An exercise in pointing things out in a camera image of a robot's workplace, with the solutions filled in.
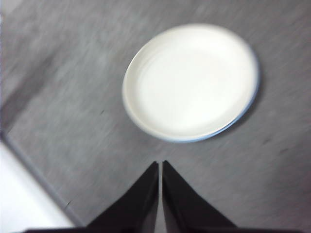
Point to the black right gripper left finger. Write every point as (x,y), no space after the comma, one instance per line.
(136,206)

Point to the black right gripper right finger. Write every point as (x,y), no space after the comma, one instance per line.
(184,208)

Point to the blue round plate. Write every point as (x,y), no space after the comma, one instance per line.
(206,139)

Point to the white round plate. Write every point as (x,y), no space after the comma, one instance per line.
(189,82)

